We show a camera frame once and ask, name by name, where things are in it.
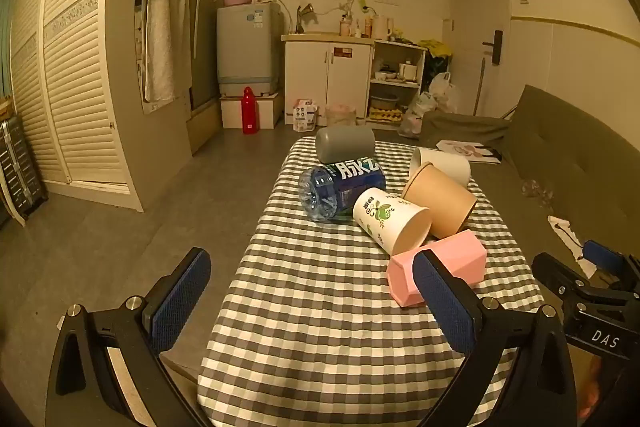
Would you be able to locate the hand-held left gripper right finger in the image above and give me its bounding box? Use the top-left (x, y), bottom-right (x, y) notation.
top-left (412, 251), bottom-right (578, 427)

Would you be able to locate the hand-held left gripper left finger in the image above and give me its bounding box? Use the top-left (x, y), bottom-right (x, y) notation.
top-left (47, 247), bottom-right (213, 427)

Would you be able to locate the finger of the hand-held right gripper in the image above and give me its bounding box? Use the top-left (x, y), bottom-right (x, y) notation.
top-left (532, 252), bottom-right (616, 308)
top-left (585, 240), bottom-right (640, 293)

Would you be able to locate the pink hexagonal cup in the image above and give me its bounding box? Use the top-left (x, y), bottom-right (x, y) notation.
top-left (387, 229), bottom-right (487, 308)

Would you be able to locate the brown paper cup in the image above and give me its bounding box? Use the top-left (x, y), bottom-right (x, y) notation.
top-left (401, 162), bottom-right (478, 239)

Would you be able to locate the white cup with green print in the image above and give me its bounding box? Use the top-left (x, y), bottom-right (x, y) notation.
top-left (352, 187), bottom-right (432, 256)

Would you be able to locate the plain white cup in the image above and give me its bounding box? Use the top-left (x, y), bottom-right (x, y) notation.
top-left (411, 147), bottom-right (472, 188)

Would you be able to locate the grey cup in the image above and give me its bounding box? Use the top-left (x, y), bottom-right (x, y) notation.
top-left (315, 125), bottom-right (376, 164)

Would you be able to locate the clear plastic wrapper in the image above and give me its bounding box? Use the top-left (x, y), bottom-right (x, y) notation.
top-left (520, 179), bottom-right (557, 208)

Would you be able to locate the grey green sofa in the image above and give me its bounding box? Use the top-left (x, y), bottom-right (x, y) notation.
top-left (420, 84), bottom-right (640, 288)

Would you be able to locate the grey white checked tablecloth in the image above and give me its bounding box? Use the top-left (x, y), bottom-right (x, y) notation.
top-left (197, 137), bottom-right (546, 427)

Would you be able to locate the magazine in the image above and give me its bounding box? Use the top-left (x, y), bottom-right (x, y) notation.
top-left (436, 139), bottom-right (503, 165)

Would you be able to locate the blue plastic water bottle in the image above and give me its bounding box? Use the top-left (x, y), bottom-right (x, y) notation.
top-left (298, 161), bottom-right (387, 223)

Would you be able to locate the white plastic bag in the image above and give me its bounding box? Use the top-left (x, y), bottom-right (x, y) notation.
top-left (399, 92), bottom-right (437, 138)
top-left (428, 72), bottom-right (459, 114)

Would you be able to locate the white box stand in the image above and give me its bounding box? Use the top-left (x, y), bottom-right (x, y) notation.
top-left (220, 91), bottom-right (282, 130)

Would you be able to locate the red bottle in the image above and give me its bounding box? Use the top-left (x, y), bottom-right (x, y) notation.
top-left (242, 87), bottom-right (258, 135)

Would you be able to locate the mop stick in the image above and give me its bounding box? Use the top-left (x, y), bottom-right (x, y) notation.
top-left (472, 58), bottom-right (487, 116)

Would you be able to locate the dark ribbed suitcase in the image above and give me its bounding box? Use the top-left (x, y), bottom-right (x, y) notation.
top-left (0, 113), bottom-right (49, 228)

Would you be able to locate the pink trash bin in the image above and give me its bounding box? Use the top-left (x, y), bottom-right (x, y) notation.
top-left (325, 103), bottom-right (357, 128)

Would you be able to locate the white printed package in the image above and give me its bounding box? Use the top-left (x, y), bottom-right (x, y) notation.
top-left (292, 98), bottom-right (320, 132)

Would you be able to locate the open white shelf unit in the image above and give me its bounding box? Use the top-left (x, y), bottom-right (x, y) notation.
top-left (366, 39), bottom-right (429, 124)

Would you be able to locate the white louvred wardrobe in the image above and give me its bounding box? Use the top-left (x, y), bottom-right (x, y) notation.
top-left (9, 0), bottom-right (147, 212)

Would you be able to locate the yellow bag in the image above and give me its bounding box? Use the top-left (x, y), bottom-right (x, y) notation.
top-left (419, 39), bottom-right (454, 58)

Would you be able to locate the white sink cabinet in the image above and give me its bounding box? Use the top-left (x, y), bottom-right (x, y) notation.
top-left (281, 33), bottom-right (376, 126)

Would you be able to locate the grey washing machine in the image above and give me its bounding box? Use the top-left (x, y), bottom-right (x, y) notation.
top-left (216, 3), bottom-right (282, 94)

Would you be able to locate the white door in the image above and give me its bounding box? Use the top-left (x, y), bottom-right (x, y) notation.
top-left (449, 0), bottom-right (512, 118)

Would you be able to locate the white hanging towel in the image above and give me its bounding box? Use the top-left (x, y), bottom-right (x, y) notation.
top-left (135, 0), bottom-right (192, 104)

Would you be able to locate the metal faucet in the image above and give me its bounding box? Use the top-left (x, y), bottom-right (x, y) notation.
top-left (295, 4), bottom-right (315, 34)

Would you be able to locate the dark door handle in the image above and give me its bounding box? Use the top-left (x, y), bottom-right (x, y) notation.
top-left (482, 29), bottom-right (504, 66)

